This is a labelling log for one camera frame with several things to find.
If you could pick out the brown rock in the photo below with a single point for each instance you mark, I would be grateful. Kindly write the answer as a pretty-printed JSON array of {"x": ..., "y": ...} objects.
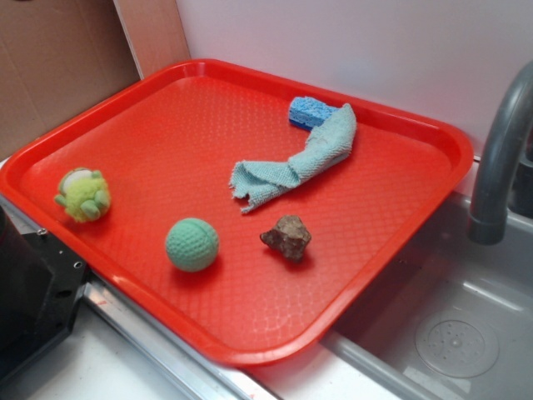
[{"x": 289, "y": 237}]

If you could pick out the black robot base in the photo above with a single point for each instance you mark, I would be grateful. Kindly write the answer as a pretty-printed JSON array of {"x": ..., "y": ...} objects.
[{"x": 42, "y": 283}]

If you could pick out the blue sponge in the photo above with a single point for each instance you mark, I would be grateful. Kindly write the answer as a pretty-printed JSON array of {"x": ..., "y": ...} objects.
[{"x": 308, "y": 113}]

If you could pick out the grey faucet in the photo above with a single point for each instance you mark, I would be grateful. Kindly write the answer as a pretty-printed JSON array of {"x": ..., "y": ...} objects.
[{"x": 504, "y": 177}]

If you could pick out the red plastic tray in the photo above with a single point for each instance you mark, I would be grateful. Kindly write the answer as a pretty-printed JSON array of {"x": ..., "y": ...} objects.
[{"x": 167, "y": 146}]

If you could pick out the green knitted ball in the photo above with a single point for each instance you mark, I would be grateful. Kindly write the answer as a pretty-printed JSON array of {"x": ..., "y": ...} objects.
[{"x": 192, "y": 245}]

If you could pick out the brown cardboard box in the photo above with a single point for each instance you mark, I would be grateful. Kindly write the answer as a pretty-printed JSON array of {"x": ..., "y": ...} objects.
[{"x": 59, "y": 58}]

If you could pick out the green plush frog toy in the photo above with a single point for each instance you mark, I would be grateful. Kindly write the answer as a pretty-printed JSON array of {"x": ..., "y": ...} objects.
[{"x": 84, "y": 195}]

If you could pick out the light blue cloth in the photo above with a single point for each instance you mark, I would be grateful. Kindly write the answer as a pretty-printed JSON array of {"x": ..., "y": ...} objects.
[{"x": 259, "y": 182}]

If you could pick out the grey toy sink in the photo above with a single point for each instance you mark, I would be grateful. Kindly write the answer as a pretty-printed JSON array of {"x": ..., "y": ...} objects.
[{"x": 447, "y": 318}]

